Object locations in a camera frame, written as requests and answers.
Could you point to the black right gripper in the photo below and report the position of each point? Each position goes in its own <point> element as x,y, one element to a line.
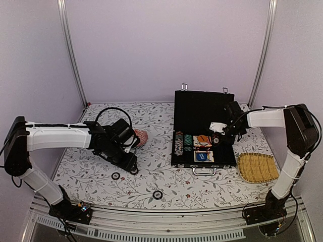
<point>230,140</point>

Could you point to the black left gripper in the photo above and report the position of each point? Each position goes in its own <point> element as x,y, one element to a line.
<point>128,163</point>

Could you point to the red card deck box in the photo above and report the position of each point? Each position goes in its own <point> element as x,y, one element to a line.
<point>201,145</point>

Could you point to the orange big blind button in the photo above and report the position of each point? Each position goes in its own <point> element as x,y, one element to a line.
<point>202,139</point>

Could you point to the poker chip low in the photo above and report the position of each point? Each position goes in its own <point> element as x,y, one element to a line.
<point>158,195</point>

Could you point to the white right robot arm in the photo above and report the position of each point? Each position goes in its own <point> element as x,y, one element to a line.
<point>303,136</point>

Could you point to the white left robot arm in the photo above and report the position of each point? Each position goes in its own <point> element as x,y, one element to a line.
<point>25,137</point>

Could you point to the poker chip far left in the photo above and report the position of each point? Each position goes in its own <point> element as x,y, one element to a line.
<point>115,176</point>

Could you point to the woven bamboo tray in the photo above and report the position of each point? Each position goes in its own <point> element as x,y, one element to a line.
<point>257,168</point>

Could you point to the black poker case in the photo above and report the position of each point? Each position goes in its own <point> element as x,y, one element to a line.
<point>193,113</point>

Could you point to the blue small blind button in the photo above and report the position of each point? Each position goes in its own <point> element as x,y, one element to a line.
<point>201,157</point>

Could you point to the blue card deck box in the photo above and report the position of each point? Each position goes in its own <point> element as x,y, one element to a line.
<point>210,158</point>

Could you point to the green chip row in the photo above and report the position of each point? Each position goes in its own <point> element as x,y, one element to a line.
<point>188,143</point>

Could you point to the chrome case handle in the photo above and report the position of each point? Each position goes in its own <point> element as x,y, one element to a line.
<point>204,172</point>

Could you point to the right aluminium frame post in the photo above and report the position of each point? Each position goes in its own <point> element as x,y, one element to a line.
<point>270,22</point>

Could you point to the aluminium frame post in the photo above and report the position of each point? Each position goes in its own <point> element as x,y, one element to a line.
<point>270,22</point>
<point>69,45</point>

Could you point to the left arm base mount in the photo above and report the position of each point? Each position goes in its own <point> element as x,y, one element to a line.
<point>66,210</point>

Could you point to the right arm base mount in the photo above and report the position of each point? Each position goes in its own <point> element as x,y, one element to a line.
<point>273,209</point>

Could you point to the front aluminium rail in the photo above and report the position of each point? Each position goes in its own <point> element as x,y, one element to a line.
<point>124,224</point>

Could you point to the left aluminium frame post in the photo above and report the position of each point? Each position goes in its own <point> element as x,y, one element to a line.
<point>69,45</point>

